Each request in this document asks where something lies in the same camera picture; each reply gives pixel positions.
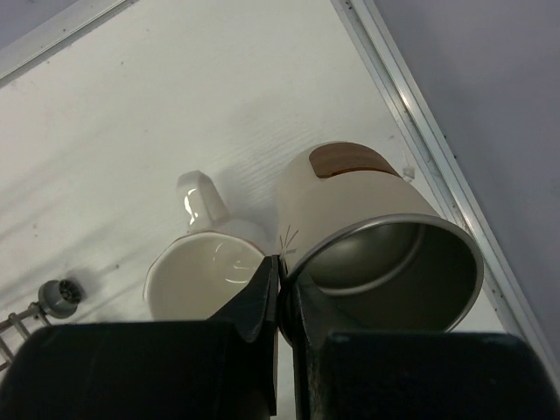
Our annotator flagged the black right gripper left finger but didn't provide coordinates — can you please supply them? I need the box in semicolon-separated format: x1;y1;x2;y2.
1;255;279;419

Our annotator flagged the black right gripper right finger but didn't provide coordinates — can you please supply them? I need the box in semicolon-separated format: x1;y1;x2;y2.
290;281;559;419

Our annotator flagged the white faceted ceramic mug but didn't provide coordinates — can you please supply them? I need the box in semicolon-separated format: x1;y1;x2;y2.
143;171;268;321

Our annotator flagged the cream and brown mug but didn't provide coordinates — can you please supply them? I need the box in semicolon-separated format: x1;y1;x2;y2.
276;142;484;332

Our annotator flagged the grey wire dish rack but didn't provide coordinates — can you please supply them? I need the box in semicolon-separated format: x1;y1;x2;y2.
1;277;86;376

